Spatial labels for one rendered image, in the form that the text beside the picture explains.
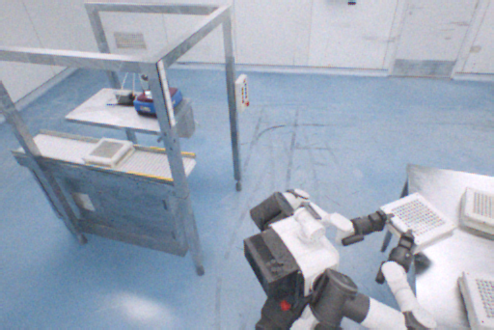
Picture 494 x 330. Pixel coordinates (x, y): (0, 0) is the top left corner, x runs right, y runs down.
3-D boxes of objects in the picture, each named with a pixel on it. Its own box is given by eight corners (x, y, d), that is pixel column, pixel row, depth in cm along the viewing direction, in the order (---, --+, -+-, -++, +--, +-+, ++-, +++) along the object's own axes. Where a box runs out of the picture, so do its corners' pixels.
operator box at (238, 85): (248, 103, 274) (247, 74, 258) (242, 113, 262) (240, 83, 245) (241, 102, 276) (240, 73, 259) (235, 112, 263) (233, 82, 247)
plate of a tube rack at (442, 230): (456, 229, 146) (458, 226, 145) (416, 248, 139) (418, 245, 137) (416, 194, 163) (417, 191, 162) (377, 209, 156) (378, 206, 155)
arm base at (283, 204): (271, 235, 140) (258, 235, 131) (259, 210, 146) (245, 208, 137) (299, 217, 135) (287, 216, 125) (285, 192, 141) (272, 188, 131)
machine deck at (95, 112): (191, 103, 196) (190, 97, 194) (161, 138, 168) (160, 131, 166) (105, 93, 211) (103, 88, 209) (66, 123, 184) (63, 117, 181)
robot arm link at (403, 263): (406, 254, 129) (399, 276, 122) (415, 273, 132) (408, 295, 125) (379, 252, 137) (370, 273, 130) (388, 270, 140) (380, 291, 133)
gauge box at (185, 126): (196, 129, 208) (191, 101, 196) (189, 138, 201) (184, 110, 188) (165, 125, 214) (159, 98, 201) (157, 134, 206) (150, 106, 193)
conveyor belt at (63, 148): (196, 165, 222) (195, 159, 218) (179, 189, 203) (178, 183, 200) (41, 138, 254) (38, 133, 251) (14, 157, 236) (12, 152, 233)
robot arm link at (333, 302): (356, 336, 99) (315, 316, 100) (350, 321, 108) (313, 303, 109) (372, 304, 98) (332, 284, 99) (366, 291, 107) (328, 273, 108)
